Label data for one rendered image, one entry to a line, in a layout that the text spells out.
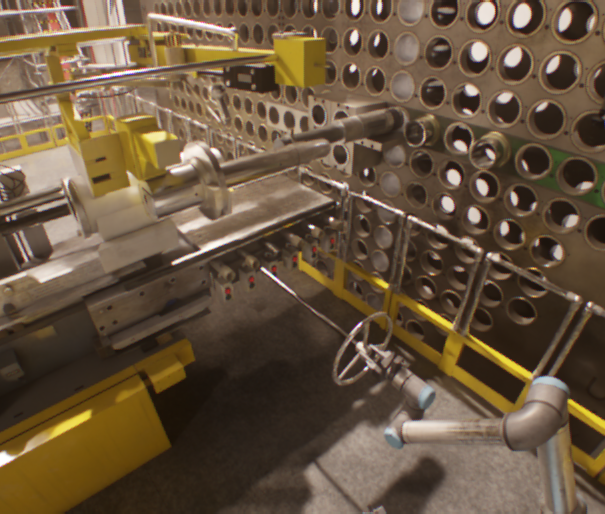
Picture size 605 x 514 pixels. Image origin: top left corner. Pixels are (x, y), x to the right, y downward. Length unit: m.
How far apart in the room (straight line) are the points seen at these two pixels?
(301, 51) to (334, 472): 2.07
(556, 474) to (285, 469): 1.40
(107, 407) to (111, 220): 0.90
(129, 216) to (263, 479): 1.58
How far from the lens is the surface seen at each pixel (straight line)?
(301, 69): 1.20
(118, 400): 2.11
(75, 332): 2.28
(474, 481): 2.55
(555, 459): 1.57
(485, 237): 3.24
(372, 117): 3.05
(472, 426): 1.43
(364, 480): 2.40
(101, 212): 2.00
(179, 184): 1.77
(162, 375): 2.12
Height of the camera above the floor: 2.17
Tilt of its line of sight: 35 degrees down
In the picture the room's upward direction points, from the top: straight up
